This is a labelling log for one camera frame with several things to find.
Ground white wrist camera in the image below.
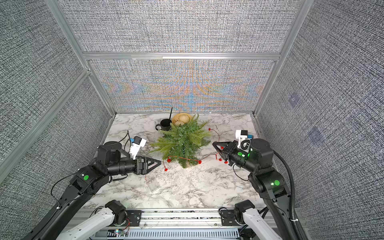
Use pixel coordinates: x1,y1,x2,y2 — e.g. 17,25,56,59
236,130,253,151
129,136,147,160

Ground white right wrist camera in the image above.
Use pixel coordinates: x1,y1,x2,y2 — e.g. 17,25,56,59
236,130,253,151

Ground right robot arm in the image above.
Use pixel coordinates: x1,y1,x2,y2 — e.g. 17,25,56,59
213,139,308,240

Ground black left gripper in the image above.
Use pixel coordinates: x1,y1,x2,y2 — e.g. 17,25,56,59
108,155,162,177

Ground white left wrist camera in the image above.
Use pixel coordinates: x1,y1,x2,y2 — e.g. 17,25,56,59
129,136,147,160

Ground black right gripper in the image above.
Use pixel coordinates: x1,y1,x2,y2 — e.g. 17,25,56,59
215,141,262,178

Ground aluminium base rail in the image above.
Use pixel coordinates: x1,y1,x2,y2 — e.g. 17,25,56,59
89,208,301,240

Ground red string lights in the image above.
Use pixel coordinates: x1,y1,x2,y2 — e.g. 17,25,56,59
154,128,225,169

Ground black ceramic mug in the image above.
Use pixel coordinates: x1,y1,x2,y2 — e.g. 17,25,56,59
155,119,172,131

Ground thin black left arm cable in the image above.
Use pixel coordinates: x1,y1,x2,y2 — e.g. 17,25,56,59
50,130,131,208

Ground small green christmas tree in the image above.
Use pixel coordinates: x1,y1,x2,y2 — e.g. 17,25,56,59
151,115,211,168

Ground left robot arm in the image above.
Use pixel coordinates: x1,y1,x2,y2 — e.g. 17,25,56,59
24,141,162,240

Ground clear battery box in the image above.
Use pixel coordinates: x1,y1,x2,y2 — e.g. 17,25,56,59
146,178,160,193

